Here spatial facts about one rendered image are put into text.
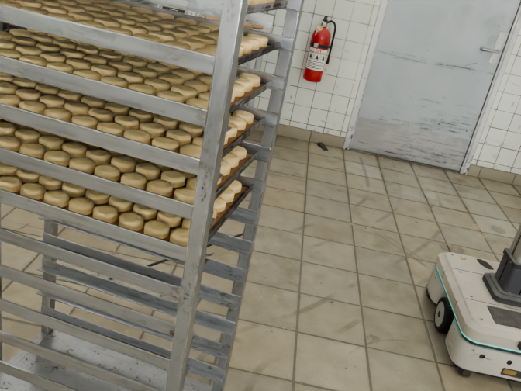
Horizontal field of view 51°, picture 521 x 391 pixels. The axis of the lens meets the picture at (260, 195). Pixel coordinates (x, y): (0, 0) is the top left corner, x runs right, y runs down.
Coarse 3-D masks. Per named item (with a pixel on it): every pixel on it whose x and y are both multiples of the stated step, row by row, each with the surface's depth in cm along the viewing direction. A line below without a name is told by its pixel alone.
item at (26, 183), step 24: (0, 168) 119; (24, 192) 112; (48, 192) 113; (72, 192) 117; (96, 192) 117; (240, 192) 136; (96, 216) 109; (120, 216) 109; (144, 216) 114; (168, 216) 113; (216, 216) 121; (168, 240) 108
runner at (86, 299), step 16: (0, 272) 117; (16, 272) 116; (48, 288) 115; (64, 288) 114; (96, 304) 113; (112, 304) 112; (128, 320) 112; (144, 320) 111; (160, 320) 110; (192, 336) 111
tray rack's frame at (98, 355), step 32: (0, 224) 142; (0, 256) 146; (0, 288) 150; (0, 320) 154; (0, 352) 159; (64, 352) 173; (96, 352) 176; (0, 384) 157; (32, 384) 159; (64, 384) 162; (96, 384) 164; (160, 384) 169; (192, 384) 171
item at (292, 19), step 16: (304, 0) 124; (288, 16) 123; (288, 32) 125; (288, 64) 127; (272, 96) 131; (272, 128) 134; (272, 144) 135; (256, 176) 139; (256, 208) 143; (256, 224) 145; (240, 256) 149; (240, 288) 153; (240, 304) 157; (224, 336) 160; (224, 368) 164; (224, 384) 169
